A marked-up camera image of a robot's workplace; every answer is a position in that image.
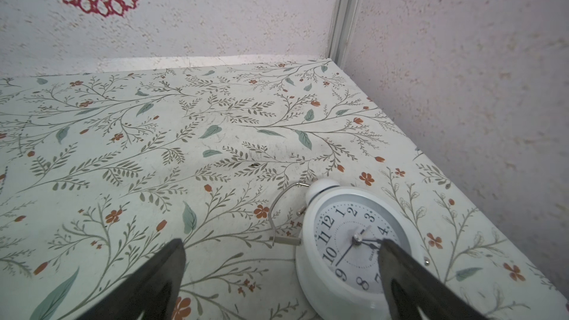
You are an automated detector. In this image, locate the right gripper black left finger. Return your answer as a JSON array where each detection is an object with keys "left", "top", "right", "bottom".
[{"left": 79, "top": 239, "right": 186, "bottom": 319}]

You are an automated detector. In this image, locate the white alarm clock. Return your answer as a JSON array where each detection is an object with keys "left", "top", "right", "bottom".
[{"left": 272, "top": 179, "right": 428, "bottom": 319}]

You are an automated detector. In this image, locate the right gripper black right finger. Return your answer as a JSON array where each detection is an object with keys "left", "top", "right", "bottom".
[{"left": 378, "top": 239, "right": 484, "bottom": 319}]

